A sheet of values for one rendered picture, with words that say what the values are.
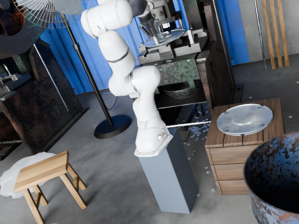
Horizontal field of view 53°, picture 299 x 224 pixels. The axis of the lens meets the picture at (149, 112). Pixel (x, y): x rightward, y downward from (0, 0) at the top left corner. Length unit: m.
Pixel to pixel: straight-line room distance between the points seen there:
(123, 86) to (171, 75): 0.68
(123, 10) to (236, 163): 0.94
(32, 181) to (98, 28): 1.11
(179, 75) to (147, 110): 0.61
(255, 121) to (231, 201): 0.45
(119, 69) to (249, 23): 2.15
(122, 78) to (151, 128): 0.29
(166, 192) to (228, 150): 0.40
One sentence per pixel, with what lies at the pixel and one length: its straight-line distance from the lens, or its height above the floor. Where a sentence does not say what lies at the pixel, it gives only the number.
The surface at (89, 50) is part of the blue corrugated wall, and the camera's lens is 3.83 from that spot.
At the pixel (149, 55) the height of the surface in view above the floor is 0.70.
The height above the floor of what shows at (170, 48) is 0.72.
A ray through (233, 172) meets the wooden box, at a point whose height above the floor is 0.16.
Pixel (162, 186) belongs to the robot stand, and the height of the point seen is 0.20.
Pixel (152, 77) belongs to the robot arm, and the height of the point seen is 0.79.
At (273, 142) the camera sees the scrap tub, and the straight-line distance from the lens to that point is 1.30.
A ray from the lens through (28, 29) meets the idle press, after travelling 2.95.
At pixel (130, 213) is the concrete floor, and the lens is 1.89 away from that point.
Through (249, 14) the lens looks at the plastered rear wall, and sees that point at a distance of 3.22.
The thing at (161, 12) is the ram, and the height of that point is 0.94.
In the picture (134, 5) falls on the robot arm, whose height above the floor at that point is 1.07.
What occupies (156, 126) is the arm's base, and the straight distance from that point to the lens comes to 1.45.
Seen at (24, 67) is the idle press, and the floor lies 0.75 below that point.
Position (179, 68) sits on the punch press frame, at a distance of 1.95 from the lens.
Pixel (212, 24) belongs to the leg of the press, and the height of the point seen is 0.71.
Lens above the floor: 1.23
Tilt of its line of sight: 25 degrees down
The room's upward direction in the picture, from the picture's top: 21 degrees counter-clockwise
